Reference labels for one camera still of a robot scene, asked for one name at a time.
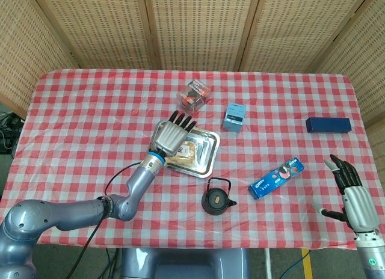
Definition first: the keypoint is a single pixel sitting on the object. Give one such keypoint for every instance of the white table leg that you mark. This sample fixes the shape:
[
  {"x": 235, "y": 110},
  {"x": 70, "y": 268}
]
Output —
[{"x": 266, "y": 264}]

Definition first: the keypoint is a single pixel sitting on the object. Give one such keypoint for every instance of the woven bamboo folding screen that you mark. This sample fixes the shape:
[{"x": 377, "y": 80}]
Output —
[{"x": 195, "y": 26}]

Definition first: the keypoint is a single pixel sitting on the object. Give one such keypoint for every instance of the blue Oreo cookie box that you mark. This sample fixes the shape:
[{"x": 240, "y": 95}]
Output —
[{"x": 270, "y": 182}]

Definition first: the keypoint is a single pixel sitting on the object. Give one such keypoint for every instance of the bagged pastry snack pack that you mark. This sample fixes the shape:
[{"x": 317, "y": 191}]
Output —
[{"x": 186, "y": 155}]

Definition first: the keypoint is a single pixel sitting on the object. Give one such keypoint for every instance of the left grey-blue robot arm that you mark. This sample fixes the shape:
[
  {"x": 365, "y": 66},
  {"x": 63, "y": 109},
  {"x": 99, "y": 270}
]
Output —
[{"x": 75, "y": 211}]

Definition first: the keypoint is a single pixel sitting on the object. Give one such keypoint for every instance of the light blue cardboard box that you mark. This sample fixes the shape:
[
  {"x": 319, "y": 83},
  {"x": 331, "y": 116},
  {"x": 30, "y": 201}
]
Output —
[{"x": 233, "y": 124}]

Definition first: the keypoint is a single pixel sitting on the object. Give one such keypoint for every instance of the black teapot with cork knob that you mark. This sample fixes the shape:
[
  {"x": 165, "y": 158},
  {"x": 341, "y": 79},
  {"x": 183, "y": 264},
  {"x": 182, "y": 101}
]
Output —
[{"x": 215, "y": 205}]

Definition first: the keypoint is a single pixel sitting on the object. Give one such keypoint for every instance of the grey-blue robot torso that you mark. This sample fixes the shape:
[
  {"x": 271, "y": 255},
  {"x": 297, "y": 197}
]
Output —
[{"x": 186, "y": 265}]

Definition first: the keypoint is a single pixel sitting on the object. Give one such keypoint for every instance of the silver rectangular metal tray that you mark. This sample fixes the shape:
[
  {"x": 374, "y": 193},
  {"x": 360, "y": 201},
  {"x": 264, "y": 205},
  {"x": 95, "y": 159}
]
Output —
[{"x": 207, "y": 152}]

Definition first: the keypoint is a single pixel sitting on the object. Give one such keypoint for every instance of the red white checked tablecloth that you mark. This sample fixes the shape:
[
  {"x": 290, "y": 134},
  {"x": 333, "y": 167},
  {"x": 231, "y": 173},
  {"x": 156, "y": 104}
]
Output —
[{"x": 90, "y": 110}]

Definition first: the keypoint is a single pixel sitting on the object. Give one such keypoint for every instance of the clear box with orange items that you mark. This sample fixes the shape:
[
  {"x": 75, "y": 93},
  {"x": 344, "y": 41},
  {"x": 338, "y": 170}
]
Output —
[{"x": 192, "y": 95}]

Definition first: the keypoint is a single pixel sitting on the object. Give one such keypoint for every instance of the navy blue long box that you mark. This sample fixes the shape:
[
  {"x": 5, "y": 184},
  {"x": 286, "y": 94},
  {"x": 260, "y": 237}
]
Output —
[{"x": 328, "y": 125}]

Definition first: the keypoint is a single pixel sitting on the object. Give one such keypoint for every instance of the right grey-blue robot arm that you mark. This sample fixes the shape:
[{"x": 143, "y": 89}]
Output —
[{"x": 371, "y": 258}]

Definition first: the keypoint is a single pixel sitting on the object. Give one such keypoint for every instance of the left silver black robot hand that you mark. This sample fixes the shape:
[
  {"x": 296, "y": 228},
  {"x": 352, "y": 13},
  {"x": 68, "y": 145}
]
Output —
[{"x": 170, "y": 137}]

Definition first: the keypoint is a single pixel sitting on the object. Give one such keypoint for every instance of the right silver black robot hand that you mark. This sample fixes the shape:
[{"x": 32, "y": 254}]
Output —
[{"x": 361, "y": 207}]

